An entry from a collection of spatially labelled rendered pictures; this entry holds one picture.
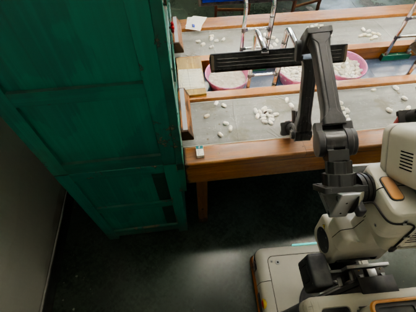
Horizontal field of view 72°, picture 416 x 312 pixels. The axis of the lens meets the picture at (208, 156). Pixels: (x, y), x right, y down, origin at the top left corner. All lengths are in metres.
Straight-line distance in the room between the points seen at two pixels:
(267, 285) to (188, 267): 0.53
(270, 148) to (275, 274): 0.68
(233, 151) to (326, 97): 0.61
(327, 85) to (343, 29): 1.46
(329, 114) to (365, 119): 0.87
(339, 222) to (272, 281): 0.63
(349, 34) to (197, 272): 1.88
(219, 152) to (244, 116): 0.29
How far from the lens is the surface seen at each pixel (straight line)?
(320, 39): 1.00
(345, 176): 0.83
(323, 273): 1.23
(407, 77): 2.07
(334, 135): 0.84
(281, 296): 1.65
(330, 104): 0.89
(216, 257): 1.94
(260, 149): 1.39
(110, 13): 0.80
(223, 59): 1.31
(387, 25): 2.54
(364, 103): 1.82
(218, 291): 1.90
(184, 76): 1.71
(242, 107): 1.59
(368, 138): 1.61
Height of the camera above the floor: 1.88
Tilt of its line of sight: 56 degrees down
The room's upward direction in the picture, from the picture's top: straight up
